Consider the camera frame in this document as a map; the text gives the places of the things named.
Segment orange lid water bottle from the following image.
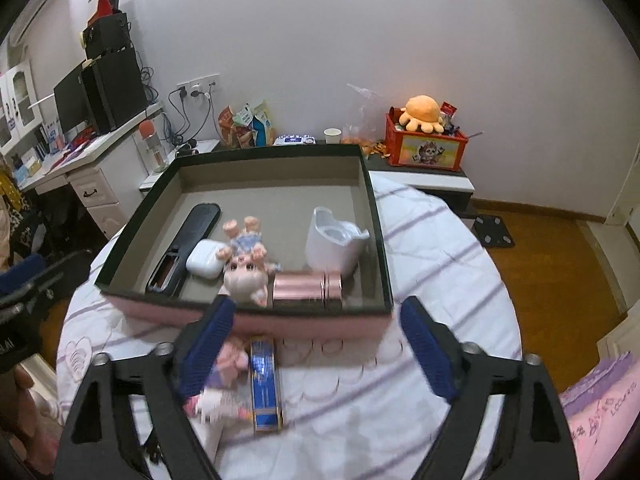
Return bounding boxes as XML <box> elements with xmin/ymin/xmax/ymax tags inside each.
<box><xmin>139</xmin><ymin>119</ymin><xmax>168</xmax><ymax>174</ymax></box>

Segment pink purple brick toy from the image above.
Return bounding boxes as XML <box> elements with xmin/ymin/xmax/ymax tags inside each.
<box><xmin>205</xmin><ymin>336</ymin><xmax>250</xmax><ymax>389</ymax></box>

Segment black computer monitor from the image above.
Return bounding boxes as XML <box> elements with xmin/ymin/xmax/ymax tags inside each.
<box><xmin>53</xmin><ymin>64</ymin><xmax>90</xmax><ymax>134</ymax></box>

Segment striped white tablecloth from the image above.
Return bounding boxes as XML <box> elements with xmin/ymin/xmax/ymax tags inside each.
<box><xmin>55</xmin><ymin>176</ymin><xmax>521</xmax><ymax>479</ymax></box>

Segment snack bags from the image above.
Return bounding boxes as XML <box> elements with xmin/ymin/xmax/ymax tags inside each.
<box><xmin>218</xmin><ymin>100</ymin><xmax>276</xmax><ymax>148</ymax></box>

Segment pink pig doll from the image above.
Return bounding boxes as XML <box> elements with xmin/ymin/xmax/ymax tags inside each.
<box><xmin>218</xmin><ymin>217</ymin><xmax>280</xmax><ymax>308</ymax></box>

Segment white earbuds case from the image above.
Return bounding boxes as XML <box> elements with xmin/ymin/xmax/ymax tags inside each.
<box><xmin>186</xmin><ymin>238</ymin><xmax>229</xmax><ymax>280</ymax></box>

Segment wall power outlet strip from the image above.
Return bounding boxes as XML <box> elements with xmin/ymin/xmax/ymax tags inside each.
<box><xmin>176</xmin><ymin>73</ymin><xmax>221</xmax><ymax>96</ymax></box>

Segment white glass door cabinet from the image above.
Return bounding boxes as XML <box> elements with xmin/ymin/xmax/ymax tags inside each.
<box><xmin>1</xmin><ymin>61</ymin><xmax>42</xmax><ymax>156</ymax></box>

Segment pink bedding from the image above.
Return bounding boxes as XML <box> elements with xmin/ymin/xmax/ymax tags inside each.
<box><xmin>560</xmin><ymin>352</ymin><xmax>639</xmax><ymax>479</ymax></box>

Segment person's hand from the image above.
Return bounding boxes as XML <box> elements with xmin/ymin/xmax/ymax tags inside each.
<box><xmin>1</xmin><ymin>365</ymin><xmax>61</xmax><ymax>479</ymax></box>

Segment black remote control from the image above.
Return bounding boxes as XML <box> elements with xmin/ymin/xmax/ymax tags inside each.
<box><xmin>145</xmin><ymin>203</ymin><xmax>221</xmax><ymax>298</ymax></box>

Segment rose gold metallic jar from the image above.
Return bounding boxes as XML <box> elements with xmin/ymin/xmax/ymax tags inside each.
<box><xmin>272</xmin><ymin>271</ymin><xmax>343</xmax><ymax>309</ymax></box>

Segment pink black storage box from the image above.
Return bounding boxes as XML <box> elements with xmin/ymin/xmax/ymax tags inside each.
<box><xmin>96</xmin><ymin>144</ymin><xmax>393</xmax><ymax>340</ymax></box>

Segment blue gold small box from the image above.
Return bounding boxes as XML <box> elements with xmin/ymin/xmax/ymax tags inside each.
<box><xmin>250</xmin><ymin>336</ymin><xmax>283</xmax><ymax>434</ymax></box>

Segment white paper cup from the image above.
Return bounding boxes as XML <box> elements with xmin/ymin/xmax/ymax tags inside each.
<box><xmin>323</xmin><ymin>128</ymin><xmax>343</xmax><ymax>144</ymax></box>

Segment white desk with drawers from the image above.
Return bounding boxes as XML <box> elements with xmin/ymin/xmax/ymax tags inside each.
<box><xmin>20</xmin><ymin>103</ymin><xmax>163</xmax><ymax>238</ymax></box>

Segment black low shelf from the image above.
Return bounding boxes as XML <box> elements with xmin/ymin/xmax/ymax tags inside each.
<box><xmin>366</xmin><ymin>154</ymin><xmax>515</xmax><ymax>248</ymax></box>

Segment wet wipes pack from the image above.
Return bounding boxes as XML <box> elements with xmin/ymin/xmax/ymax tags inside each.
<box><xmin>273</xmin><ymin>134</ymin><xmax>316</xmax><ymax>146</ymax></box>

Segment orange octopus plush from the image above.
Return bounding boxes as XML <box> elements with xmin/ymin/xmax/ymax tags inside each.
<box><xmin>398</xmin><ymin>96</ymin><xmax>444</xmax><ymax>134</ymax></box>

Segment clear plastic bag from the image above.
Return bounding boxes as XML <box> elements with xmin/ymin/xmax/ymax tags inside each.
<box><xmin>342</xmin><ymin>84</ymin><xmax>392</xmax><ymax>144</ymax></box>

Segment black speaker box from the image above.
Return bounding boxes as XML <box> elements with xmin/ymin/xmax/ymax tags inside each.
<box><xmin>81</xmin><ymin>12</ymin><xmax>131</xmax><ymax>58</ymax></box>

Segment black computer tower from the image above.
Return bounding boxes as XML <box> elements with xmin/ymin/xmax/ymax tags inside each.
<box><xmin>81</xmin><ymin>48</ymin><xmax>149</xmax><ymax>134</ymax></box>

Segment red cartoon storage crate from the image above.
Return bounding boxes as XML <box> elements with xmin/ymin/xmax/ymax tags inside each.
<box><xmin>384</xmin><ymin>107</ymin><xmax>472</xmax><ymax>171</ymax></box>

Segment white pink brick toy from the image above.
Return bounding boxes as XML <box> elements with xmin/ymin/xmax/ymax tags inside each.
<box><xmin>182</xmin><ymin>388</ymin><xmax>253</xmax><ymax>425</ymax></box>

